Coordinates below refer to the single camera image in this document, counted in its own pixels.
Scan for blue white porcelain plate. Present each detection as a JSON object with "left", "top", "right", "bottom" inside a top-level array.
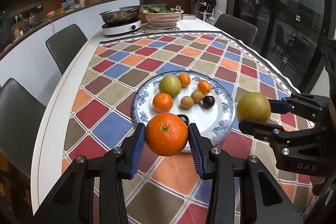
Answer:
[{"left": 131, "top": 70, "right": 236, "bottom": 153}]

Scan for medium orange mandarin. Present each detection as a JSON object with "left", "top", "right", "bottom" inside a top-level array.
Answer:
[{"left": 152, "top": 93, "right": 173, "bottom": 113}]

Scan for pink colander basket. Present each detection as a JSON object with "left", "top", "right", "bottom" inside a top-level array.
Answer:
[{"left": 142, "top": 10, "right": 184, "bottom": 28}]

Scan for white storage box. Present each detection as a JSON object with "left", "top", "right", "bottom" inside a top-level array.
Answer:
[{"left": 181, "top": 14, "right": 196, "bottom": 20}]

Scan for dark plum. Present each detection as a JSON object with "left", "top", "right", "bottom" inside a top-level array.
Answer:
[
  {"left": 178, "top": 114, "right": 189, "bottom": 126},
  {"left": 201, "top": 96, "right": 215, "bottom": 109}
]

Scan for white induction cooker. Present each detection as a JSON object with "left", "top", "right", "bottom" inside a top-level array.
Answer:
[{"left": 102, "top": 19, "right": 142, "bottom": 36}]

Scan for wooden counter shelf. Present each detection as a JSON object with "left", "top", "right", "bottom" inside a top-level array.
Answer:
[{"left": 1, "top": 0, "right": 117, "bottom": 59}]

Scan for small orange mandarin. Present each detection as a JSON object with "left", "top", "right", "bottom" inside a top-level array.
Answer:
[{"left": 178, "top": 73, "right": 191, "bottom": 88}]

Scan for orange persimmon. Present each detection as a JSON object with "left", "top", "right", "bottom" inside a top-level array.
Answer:
[{"left": 198, "top": 80, "right": 211, "bottom": 95}]

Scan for green leafy vegetables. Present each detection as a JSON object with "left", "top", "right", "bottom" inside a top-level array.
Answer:
[{"left": 142, "top": 4, "right": 182, "bottom": 14}]

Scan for large orange with stem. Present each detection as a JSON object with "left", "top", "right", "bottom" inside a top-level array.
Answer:
[{"left": 145, "top": 113, "right": 188, "bottom": 156}]

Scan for yellow pear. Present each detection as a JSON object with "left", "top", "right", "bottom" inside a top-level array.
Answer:
[{"left": 236, "top": 92, "right": 271, "bottom": 123}]

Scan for dark chair right side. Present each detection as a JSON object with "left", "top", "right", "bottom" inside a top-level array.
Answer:
[{"left": 214, "top": 14, "right": 258, "bottom": 47}]

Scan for stroller with pink item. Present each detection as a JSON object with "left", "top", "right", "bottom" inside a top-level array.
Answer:
[{"left": 193, "top": 0, "right": 217, "bottom": 22}]

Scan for dark chair near left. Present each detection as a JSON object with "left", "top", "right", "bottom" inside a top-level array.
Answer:
[{"left": 0, "top": 78, "right": 46, "bottom": 177}]

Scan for colourful checkered tablecloth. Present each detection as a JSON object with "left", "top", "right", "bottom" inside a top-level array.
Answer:
[{"left": 61, "top": 31, "right": 326, "bottom": 224}]

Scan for green pear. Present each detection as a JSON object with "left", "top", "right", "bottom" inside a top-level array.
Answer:
[{"left": 159, "top": 75, "right": 182, "bottom": 98}]

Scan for small brown kiwi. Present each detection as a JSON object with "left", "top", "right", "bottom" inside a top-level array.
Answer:
[{"left": 191, "top": 90, "right": 204, "bottom": 103}]

